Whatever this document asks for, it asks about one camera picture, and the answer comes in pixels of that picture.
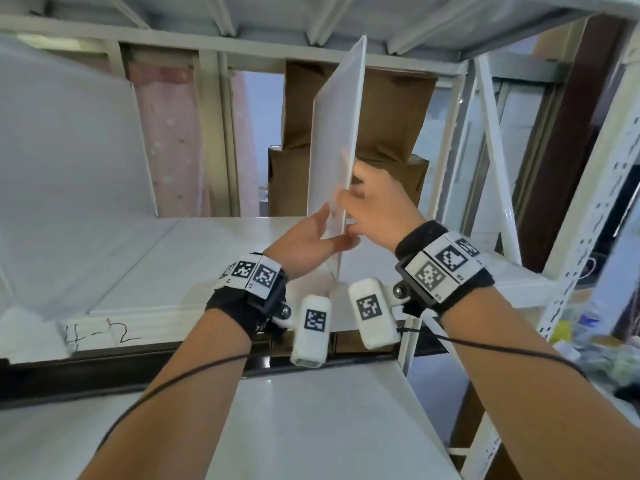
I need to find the person's right hand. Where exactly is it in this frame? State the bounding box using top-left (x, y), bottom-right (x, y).
top-left (334, 149), bottom-right (431, 252)

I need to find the person's left hand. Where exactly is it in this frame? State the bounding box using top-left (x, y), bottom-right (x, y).
top-left (263, 202), bottom-right (361, 282)

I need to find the thin white board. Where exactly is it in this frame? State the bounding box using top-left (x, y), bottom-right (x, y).
top-left (295, 35), bottom-right (369, 295)

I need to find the person's right forearm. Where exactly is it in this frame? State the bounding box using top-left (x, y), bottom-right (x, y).
top-left (437, 284), bottom-right (640, 480)

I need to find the person's left forearm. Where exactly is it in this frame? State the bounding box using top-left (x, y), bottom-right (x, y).
top-left (77, 309), bottom-right (254, 480)

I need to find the closed brown cardboard box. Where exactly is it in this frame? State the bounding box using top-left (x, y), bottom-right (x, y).
top-left (267, 147), bottom-right (430, 218)

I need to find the open brown cardboard box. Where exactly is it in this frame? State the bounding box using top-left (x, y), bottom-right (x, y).
top-left (280, 60), bottom-right (439, 164)

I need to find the stack of flat white boards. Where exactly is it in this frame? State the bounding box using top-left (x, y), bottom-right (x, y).
top-left (87, 216), bottom-right (548, 318)

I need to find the pink panel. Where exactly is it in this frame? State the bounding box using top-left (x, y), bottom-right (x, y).
top-left (124, 59), bottom-right (213, 218)

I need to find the wide white board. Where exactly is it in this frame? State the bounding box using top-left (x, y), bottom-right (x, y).
top-left (0, 354), bottom-right (463, 480)

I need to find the white metal shelf rack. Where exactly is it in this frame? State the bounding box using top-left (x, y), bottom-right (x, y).
top-left (0, 0), bottom-right (640, 480)

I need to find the large leaning white board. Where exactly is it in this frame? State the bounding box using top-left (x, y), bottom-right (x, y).
top-left (0, 34), bottom-right (159, 323)

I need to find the black wrist strap with markers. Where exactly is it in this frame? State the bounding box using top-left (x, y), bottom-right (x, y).
top-left (205, 252), bottom-right (291, 346)
top-left (394, 221), bottom-right (496, 318)

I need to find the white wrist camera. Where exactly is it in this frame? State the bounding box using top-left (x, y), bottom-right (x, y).
top-left (289, 294), bottom-right (334, 370)
top-left (348, 278), bottom-right (401, 352)

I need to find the black cable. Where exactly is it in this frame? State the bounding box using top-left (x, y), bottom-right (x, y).
top-left (89, 353), bottom-right (252, 468)
top-left (399, 315), bottom-right (592, 381)

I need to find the dark brown door frame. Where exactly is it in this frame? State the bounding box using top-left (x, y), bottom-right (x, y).
top-left (517, 15), bottom-right (632, 273)

